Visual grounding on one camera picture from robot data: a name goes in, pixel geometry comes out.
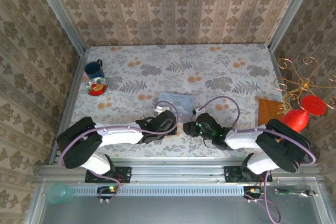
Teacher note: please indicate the teal plastic cup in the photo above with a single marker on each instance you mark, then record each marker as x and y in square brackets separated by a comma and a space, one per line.
[59, 194]

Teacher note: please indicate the aluminium mounting rail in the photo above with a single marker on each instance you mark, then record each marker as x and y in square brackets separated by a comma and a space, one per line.
[178, 171]

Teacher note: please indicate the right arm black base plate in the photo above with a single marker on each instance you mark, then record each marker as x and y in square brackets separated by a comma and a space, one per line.
[232, 174]

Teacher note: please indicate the dark blue mug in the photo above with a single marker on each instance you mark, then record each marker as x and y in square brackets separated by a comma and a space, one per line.
[94, 69]

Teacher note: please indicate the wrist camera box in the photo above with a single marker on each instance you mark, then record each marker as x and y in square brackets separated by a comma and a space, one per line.
[160, 108]
[194, 111]

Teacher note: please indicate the red hourglass shaped stand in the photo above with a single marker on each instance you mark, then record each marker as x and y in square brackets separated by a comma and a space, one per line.
[313, 104]

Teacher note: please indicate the small colourful bowl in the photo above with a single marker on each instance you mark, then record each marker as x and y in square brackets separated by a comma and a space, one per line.
[97, 87]

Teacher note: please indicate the aluminium table side rail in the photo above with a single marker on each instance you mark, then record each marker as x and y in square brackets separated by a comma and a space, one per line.
[275, 64]
[76, 77]

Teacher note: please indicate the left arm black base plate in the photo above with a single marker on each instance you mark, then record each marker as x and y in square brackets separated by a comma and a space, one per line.
[123, 174]

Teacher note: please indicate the grey metal shelf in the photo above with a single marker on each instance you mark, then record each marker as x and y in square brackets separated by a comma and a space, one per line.
[170, 211]

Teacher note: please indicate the floral tablecloth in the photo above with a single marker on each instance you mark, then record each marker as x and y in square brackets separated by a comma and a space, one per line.
[170, 77]

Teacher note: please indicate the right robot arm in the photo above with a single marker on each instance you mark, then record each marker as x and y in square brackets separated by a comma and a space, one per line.
[244, 137]

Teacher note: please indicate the orange wooden board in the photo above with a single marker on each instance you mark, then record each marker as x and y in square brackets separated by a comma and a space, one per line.
[269, 111]

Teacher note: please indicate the aluminium frame post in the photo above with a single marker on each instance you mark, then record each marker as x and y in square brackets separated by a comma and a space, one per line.
[63, 16]
[292, 11]

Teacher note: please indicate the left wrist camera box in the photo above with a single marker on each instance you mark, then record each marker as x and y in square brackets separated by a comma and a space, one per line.
[160, 108]

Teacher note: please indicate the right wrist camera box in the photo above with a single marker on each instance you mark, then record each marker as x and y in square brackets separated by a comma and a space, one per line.
[194, 111]

